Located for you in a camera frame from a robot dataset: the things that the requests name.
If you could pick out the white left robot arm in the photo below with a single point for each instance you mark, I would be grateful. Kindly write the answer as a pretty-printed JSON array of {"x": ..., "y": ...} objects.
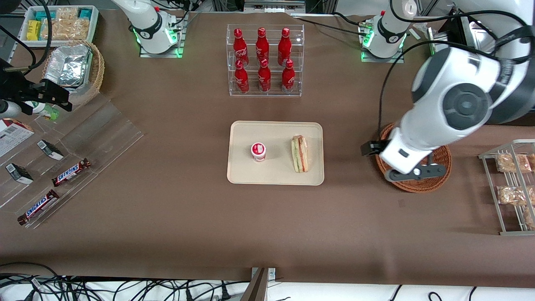
[{"x": 439, "y": 83}]

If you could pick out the aluminium camera post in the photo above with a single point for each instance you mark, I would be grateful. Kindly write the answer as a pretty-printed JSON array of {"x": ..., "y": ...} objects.
[{"x": 257, "y": 288}]

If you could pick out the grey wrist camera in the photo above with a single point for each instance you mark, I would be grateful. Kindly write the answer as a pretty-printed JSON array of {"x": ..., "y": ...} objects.
[
  {"x": 9, "y": 109},
  {"x": 422, "y": 171}
]

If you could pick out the tan wicker basket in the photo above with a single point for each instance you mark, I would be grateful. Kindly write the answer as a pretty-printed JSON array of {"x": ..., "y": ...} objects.
[{"x": 98, "y": 71}]

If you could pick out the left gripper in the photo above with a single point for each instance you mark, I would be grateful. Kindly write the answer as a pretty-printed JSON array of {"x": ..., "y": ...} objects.
[{"x": 369, "y": 148}]

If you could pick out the clear acrylic display stand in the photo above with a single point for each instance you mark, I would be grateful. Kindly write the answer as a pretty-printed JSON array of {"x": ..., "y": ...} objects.
[{"x": 104, "y": 133}]

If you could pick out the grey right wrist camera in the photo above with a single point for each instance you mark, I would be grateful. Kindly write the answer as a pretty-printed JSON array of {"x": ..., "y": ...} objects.
[{"x": 9, "y": 109}]

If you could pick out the small black white box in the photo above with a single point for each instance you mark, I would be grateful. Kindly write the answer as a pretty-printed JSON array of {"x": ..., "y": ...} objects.
[
  {"x": 50, "y": 150},
  {"x": 19, "y": 173}
]

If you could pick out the triangular sandwich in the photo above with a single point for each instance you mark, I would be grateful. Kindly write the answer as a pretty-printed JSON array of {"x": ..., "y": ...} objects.
[{"x": 300, "y": 154}]

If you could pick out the round brown wicker basket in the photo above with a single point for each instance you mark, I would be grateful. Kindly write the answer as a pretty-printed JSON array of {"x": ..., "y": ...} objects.
[{"x": 422, "y": 187}]

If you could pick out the green white small bottle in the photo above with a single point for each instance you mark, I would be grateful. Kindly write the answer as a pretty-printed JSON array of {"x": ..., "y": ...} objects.
[{"x": 44, "y": 110}]

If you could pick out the cream plastic tray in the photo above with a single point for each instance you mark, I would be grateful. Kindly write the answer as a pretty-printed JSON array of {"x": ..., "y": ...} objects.
[{"x": 276, "y": 171}]

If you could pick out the white orange carton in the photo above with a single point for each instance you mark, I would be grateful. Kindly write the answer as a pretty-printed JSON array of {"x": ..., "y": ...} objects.
[{"x": 12, "y": 136}]

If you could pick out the aluminium frame profile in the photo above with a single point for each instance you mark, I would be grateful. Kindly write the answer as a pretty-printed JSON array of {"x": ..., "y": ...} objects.
[{"x": 273, "y": 5}]

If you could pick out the Snickers chocolate bar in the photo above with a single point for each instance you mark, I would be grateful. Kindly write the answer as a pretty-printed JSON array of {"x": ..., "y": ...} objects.
[
  {"x": 38, "y": 207},
  {"x": 71, "y": 172}
]

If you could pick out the beige cracker bag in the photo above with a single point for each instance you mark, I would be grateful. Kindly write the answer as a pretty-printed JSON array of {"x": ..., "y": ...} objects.
[
  {"x": 64, "y": 14},
  {"x": 67, "y": 29}
]

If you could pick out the aluminium arm base plate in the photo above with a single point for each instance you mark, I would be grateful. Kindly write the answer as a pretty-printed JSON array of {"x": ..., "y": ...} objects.
[
  {"x": 167, "y": 55},
  {"x": 382, "y": 60}
]

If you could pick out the brown snack bag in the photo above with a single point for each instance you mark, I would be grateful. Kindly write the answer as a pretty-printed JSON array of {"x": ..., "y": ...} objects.
[
  {"x": 513, "y": 163},
  {"x": 512, "y": 195},
  {"x": 531, "y": 218},
  {"x": 532, "y": 162}
]

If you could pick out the white plastic bin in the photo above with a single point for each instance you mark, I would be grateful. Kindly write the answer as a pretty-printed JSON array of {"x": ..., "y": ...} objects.
[{"x": 95, "y": 21}]

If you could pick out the silver foil container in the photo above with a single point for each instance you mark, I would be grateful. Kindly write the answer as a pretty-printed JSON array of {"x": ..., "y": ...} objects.
[{"x": 67, "y": 67}]

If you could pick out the red cola bottle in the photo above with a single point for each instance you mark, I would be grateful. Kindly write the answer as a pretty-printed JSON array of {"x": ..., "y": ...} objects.
[
  {"x": 264, "y": 79},
  {"x": 240, "y": 48},
  {"x": 288, "y": 79},
  {"x": 284, "y": 48},
  {"x": 262, "y": 46},
  {"x": 241, "y": 79}
]

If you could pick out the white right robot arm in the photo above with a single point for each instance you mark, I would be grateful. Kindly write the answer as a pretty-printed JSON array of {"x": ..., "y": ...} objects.
[{"x": 146, "y": 25}]

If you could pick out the clear plastic wrapper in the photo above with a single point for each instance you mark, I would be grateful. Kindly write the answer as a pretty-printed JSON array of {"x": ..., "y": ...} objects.
[{"x": 421, "y": 26}]

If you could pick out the yellow snack packet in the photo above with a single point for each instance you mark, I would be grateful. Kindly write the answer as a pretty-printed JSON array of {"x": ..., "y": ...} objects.
[{"x": 34, "y": 30}]

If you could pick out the clear acrylic bottle rack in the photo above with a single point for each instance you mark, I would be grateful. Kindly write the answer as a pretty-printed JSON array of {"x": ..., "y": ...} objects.
[{"x": 276, "y": 94}]

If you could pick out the teal snack packet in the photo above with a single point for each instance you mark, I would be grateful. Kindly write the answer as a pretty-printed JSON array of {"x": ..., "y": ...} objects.
[
  {"x": 85, "y": 14},
  {"x": 41, "y": 15}
]

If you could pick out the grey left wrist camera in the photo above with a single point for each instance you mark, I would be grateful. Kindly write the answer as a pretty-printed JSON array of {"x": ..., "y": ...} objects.
[{"x": 422, "y": 171}]

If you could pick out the white cup red lid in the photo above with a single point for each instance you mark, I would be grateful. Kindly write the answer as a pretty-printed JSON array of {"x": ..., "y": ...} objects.
[{"x": 258, "y": 152}]

